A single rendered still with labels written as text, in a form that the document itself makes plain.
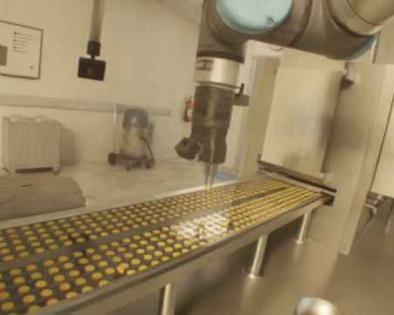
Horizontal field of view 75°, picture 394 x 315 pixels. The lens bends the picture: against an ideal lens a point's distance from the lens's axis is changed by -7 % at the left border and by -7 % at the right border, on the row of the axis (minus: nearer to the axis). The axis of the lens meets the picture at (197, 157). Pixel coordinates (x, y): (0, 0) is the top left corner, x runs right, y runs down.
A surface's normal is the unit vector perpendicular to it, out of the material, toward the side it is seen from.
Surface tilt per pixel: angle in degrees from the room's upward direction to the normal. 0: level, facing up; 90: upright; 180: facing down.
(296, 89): 90
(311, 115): 90
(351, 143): 90
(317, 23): 110
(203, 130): 99
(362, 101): 90
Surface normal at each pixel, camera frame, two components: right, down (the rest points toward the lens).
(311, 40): -0.04, 0.89
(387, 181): -0.68, 0.05
